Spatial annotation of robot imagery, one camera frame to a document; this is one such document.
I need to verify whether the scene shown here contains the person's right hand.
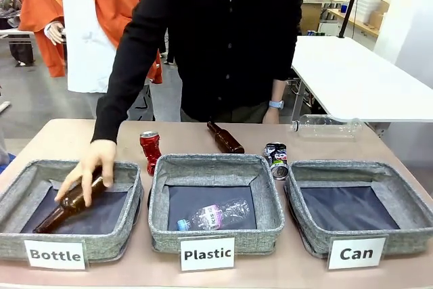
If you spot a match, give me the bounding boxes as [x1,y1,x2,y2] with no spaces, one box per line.
[53,139,118,208]

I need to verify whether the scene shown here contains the person's left hand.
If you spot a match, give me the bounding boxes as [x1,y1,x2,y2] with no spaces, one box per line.
[262,108,281,125]

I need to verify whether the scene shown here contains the crushed black soda can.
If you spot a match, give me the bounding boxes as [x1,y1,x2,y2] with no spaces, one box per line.
[263,142,290,181]

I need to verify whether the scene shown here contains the brown glass beer bottle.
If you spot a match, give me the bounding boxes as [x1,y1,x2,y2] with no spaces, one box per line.
[206,120,246,154]
[32,166,108,235]

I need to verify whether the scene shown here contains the crushed red soda can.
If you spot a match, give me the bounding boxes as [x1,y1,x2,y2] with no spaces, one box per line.
[139,130,162,177]

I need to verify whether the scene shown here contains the large clear plastic bottle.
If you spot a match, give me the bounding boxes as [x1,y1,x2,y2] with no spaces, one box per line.
[291,114,365,141]

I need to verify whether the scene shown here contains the small pink-label plastic bottle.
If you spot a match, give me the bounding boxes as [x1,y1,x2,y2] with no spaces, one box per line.
[177,197,252,232]

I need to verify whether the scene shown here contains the person's right forearm black sleeve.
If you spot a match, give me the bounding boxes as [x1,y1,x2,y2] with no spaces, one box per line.
[91,62,143,145]

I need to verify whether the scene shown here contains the person's left forearm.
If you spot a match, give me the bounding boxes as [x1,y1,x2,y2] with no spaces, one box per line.
[269,79,288,114]

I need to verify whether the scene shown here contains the grey basket labelled Bottle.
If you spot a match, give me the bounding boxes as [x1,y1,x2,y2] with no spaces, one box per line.
[0,158,145,263]

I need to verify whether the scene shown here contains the grey basket labelled Plastic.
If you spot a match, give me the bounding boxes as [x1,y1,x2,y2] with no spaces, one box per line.
[147,153,286,256]

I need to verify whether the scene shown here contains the grey basket labelled Can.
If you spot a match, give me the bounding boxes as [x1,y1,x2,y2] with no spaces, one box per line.
[284,160,433,259]

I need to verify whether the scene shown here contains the white Can label sign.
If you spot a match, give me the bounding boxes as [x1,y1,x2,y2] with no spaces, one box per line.
[327,236,388,271]

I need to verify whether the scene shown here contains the blue plastic item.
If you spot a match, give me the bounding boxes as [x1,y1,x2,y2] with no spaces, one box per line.
[0,152,16,173]

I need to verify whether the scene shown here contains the white folding table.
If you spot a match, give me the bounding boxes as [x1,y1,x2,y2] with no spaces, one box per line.
[290,35,433,125]

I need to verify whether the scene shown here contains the person's torso black cardigan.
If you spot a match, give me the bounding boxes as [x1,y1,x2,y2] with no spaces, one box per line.
[116,0,304,123]

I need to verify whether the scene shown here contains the white Bottle label sign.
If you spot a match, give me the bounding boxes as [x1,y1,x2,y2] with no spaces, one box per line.
[23,238,89,271]

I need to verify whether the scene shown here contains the wooden workbench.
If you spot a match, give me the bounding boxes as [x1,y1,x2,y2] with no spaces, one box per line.
[327,7,380,39]

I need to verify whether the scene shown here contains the black tripod pole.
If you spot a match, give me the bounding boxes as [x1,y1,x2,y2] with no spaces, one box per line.
[338,0,367,39]

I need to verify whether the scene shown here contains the white Plastic label sign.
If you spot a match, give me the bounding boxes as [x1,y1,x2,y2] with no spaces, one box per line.
[179,236,236,272]

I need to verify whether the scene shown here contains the clear plastic storage boxes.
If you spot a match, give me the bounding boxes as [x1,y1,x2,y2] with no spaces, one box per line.
[355,0,382,23]

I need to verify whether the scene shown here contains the brown cardboard box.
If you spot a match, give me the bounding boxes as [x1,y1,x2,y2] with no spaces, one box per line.
[370,0,390,26]

